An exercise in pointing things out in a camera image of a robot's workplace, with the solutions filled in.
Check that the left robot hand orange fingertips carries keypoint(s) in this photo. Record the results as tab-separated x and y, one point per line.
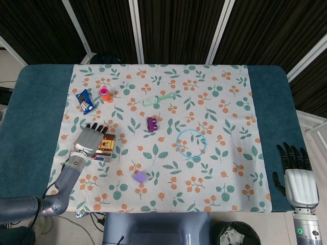
88	140

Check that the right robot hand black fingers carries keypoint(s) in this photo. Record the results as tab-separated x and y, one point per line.
301	186

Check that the yellow red carton box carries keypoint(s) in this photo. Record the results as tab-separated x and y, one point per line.
107	144

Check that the small digital scale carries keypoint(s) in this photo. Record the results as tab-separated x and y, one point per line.
106	158

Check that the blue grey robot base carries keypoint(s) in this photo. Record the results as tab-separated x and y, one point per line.
155	229

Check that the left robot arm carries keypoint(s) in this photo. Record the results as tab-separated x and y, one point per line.
64	183

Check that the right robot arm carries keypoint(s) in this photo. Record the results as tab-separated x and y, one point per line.
306	227

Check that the blue snack packet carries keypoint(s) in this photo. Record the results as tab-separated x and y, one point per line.
85	102

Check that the orange cup pink lid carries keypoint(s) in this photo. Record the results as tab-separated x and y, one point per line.
105	95

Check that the teal table cover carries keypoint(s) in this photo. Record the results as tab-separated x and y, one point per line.
33	114

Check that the lilac foam cube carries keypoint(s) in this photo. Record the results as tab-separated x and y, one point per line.
140	177

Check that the purple toy block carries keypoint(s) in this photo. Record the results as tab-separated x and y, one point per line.
152	124

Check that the silver foil wrapper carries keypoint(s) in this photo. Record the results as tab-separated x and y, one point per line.
80	214

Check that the black trash bin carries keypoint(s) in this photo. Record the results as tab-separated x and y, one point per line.
237	233

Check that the black bag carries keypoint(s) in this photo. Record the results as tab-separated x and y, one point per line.
105	58

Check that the floral print tablecloth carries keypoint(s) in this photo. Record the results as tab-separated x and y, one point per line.
178	178

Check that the dark folding screen white frames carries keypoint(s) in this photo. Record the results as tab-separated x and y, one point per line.
178	25

